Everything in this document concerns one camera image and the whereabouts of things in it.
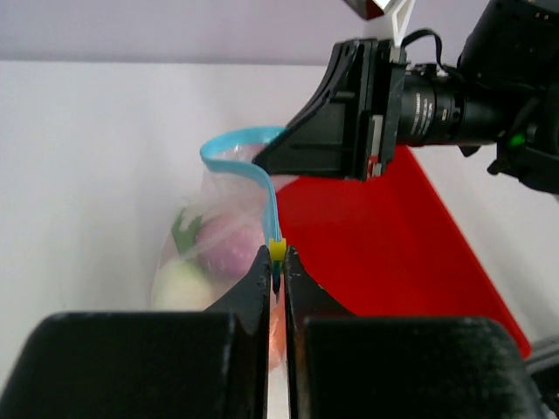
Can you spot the red plastic tray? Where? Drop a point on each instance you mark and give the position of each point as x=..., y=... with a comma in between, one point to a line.
x=389, y=247

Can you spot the clear zip top bag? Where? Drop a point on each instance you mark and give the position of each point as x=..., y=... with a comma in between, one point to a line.
x=233, y=186

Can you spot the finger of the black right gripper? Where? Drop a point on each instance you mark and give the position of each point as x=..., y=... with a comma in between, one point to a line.
x=327, y=137

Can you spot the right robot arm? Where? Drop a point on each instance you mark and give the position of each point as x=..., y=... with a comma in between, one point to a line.
x=503, y=91

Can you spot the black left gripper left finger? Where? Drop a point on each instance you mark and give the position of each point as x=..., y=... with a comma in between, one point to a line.
x=208, y=364

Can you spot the orange pumpkin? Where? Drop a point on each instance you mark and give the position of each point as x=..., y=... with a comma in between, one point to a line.
x=277, y=336

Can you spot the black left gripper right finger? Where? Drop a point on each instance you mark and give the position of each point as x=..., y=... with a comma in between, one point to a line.
x=343, y=366

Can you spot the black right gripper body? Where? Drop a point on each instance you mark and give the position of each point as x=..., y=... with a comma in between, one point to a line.
x=423, y=107

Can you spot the white radish with green stem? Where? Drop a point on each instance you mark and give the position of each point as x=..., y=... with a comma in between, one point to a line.
x=180, y=283

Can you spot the purple onion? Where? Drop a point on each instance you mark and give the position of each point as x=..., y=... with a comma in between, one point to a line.
x=228, y=246

